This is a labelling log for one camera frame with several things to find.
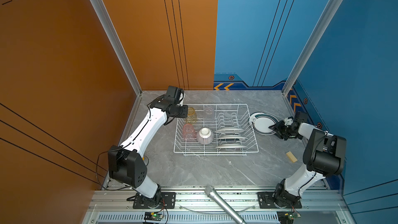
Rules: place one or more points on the right circuit board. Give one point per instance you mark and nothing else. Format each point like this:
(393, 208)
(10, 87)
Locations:
(288, 217)

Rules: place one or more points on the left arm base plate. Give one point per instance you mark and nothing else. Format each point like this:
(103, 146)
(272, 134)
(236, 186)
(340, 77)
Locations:
(163, 199)

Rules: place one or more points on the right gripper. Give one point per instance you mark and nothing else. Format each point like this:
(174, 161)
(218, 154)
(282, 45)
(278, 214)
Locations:
(278, 128)

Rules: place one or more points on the yellow plastic cup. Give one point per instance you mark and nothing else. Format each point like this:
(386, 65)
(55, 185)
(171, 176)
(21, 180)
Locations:
(191, 116)

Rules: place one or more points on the pink plastic cup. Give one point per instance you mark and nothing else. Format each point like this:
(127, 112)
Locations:
(188, 132)

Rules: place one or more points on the wooden block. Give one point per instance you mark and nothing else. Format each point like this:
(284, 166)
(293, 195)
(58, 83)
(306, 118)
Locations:
(291, 157)

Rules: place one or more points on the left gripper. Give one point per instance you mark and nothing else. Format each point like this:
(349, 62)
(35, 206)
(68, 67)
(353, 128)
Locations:
(184, 113)

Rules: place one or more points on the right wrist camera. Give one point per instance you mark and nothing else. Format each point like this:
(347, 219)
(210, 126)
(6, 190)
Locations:
(298, 118)

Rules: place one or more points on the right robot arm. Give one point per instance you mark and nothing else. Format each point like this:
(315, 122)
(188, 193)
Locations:
(323, 157)

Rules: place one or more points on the white wire dish rack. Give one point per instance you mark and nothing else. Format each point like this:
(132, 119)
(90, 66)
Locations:
(227, 115)

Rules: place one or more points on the teal rimmed white plate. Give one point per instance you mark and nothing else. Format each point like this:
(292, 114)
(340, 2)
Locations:
(255, 116)

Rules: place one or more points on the clear plastic cup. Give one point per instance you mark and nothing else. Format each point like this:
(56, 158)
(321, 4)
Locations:
(209, 113)

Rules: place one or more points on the aluminium front rail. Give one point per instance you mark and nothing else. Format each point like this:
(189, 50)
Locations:
(193, 206)

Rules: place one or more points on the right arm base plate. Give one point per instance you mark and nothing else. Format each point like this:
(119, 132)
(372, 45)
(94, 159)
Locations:
(285, 200)

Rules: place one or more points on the left circuit board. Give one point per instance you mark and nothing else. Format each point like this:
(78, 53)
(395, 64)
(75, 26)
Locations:
(153, 217)

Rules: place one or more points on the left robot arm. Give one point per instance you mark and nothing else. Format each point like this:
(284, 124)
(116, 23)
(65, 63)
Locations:
(125, 162)

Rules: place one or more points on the circuit board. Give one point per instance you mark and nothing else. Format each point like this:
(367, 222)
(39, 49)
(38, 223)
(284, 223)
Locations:
(288, 217)
(153, 217)

